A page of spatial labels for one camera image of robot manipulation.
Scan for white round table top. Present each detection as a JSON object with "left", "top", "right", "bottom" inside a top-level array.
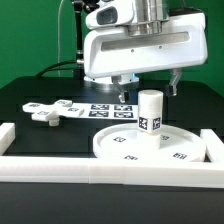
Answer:
[{"left": 93, "top": 123, "right": 206, "bottom": 162}]

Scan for white U-shaped boundary frame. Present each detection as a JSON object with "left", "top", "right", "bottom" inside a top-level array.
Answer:
[{"left": 0, "top": 123, "right": 224, "bottom": 188}]

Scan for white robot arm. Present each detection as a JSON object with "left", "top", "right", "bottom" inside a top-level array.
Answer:
[{"left": 84, "top": 0, "right": 208, "bottom": 103}]

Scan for white thin cable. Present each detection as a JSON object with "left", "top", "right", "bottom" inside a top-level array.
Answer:
[{"left": 57, "top": 0, "right": 66, "bottom": 78}]

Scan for black cables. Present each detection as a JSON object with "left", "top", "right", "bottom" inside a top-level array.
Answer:
[{"left": 35, "top": 60, "right": 88, "bottom": 78}]

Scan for white sheet with markers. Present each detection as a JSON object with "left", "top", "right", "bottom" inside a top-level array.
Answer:
[{"left": 73, "top": 103, "right": 138, "bottom": 120}]

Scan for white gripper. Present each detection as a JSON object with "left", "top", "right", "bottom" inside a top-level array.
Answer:
[{"left": 84, "top": 10, "right": 207, "bottom": 103}]

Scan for white cross-shaped table base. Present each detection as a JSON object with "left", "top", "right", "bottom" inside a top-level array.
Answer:
[{"left": 22, "top": 99, "right": 84, "bottom": 127}]

